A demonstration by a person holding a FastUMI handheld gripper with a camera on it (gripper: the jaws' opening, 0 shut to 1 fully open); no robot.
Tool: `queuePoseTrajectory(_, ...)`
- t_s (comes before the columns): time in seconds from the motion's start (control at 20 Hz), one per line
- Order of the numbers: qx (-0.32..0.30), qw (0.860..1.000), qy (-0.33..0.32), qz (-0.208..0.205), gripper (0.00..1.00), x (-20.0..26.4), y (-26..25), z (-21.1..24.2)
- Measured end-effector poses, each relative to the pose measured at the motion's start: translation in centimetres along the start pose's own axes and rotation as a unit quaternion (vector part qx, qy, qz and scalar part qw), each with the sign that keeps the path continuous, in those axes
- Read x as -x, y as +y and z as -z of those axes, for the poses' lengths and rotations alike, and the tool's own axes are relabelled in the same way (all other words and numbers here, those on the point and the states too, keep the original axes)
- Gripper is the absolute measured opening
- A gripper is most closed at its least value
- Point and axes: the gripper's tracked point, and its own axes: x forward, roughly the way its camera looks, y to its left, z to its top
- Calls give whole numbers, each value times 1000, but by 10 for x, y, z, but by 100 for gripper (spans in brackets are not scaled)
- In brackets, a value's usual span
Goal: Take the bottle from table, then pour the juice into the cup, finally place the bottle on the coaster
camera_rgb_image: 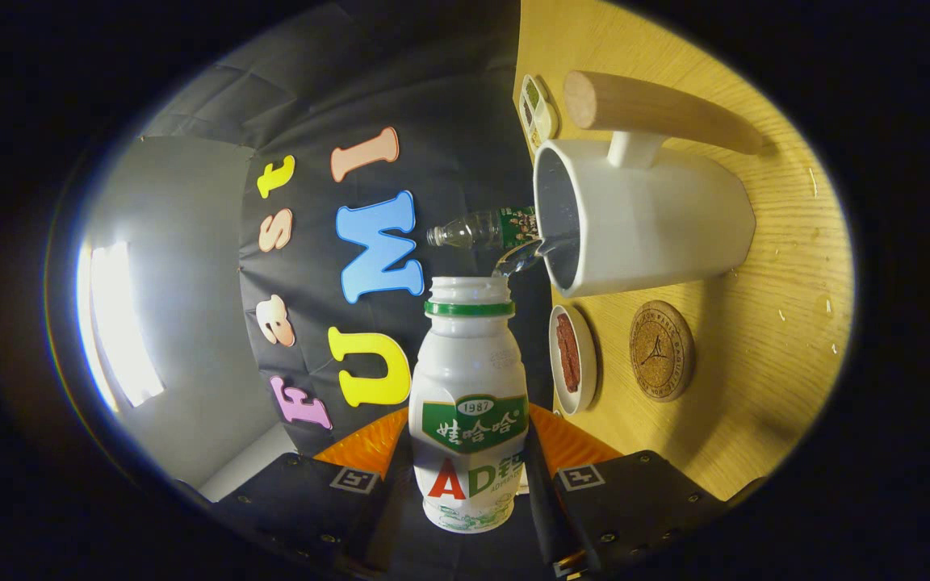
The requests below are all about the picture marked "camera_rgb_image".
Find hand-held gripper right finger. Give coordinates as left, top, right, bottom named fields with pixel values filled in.
left=526, top=403, right=728, bottom=578

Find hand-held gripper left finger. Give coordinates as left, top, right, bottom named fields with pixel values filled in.
left=215, top=408, right=413, bottom=578

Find white juice bottle green label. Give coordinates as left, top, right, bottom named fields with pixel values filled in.
left=408, top=277, right=530, bottom=534

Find round cork coaster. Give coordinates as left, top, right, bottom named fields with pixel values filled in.
left=629, top=300, right=695, bottom=403

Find white cup wooden handle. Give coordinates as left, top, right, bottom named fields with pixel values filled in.
left=532, top=70, right=773, bottom=299

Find clear plastic water bottle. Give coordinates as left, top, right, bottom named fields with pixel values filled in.
left=426, top=206, right=543, bottom=279

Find round beige plate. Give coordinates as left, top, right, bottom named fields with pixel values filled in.
left=549, top=304, right=597, bottom=416

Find red sausages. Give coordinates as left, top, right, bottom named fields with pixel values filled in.
left=555, top=313, right=582, bottom=394

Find wooden table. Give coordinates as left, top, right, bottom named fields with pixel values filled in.
left=512, top=0, right=853, bottom=501

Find ceiling light panel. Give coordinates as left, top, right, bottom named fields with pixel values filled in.
left=76, top=240, right=165, bottom=414

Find white divided dish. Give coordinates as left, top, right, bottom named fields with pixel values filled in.
left=518, top=74, right=559, bottom=153

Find black backdrop cloth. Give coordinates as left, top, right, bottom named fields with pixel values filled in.
left=138, top=0, right=563, bottom=457

